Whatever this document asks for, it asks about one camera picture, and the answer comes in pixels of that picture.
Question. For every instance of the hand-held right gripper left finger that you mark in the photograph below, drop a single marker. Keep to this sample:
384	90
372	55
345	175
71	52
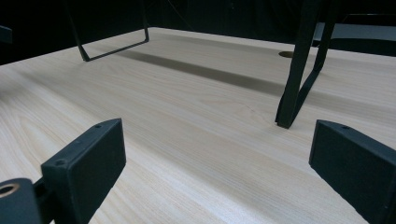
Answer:
84	165

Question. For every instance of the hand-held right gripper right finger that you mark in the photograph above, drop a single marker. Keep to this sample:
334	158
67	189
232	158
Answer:
355	161

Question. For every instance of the black shelf riser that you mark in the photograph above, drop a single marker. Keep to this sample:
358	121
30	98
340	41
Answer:
295	77

